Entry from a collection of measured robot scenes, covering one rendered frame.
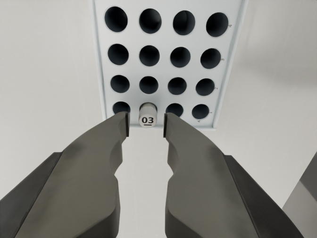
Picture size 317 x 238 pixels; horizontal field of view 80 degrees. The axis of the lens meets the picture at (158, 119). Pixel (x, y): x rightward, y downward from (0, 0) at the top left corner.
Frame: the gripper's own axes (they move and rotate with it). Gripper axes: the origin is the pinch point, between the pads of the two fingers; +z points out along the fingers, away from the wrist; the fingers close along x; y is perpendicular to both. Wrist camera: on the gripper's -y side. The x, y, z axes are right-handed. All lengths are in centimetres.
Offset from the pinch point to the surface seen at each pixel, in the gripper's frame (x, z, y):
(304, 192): 39, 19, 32
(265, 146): 12.6, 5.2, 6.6
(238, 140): 9.5, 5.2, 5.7
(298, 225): 43, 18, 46
